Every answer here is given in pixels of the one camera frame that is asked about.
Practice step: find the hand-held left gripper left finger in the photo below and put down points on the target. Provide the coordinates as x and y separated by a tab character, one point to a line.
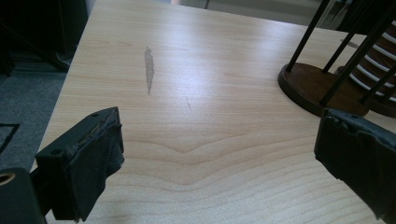
81	155

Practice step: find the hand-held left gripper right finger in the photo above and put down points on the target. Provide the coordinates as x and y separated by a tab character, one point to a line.
361	155

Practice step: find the stack of brown paper cups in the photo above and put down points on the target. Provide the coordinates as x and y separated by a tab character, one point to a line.
384	54

